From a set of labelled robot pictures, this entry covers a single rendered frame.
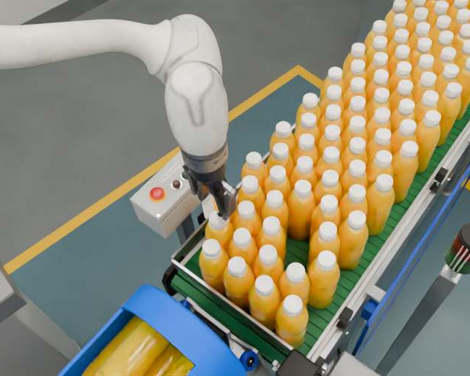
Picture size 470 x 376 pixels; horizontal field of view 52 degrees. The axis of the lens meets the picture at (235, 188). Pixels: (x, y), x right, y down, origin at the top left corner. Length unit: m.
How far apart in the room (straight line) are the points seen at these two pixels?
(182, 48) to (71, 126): 2.18
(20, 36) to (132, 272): 1.72
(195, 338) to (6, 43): 0.56
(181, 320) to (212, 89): 0.41
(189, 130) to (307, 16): 2.78
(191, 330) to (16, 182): 2.12
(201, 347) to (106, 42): 0.55
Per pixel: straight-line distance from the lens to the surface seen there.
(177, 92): 0.78
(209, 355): 0.91
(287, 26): 3.45
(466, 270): 1.06
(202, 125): 0.81
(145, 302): 0.95
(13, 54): 0.79
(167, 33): 0.91
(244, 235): 1.11
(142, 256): 2.40
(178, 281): 1.31
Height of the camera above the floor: 2.08
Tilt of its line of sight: 55 degrees down
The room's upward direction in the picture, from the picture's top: 6 degrees counter-clockwise
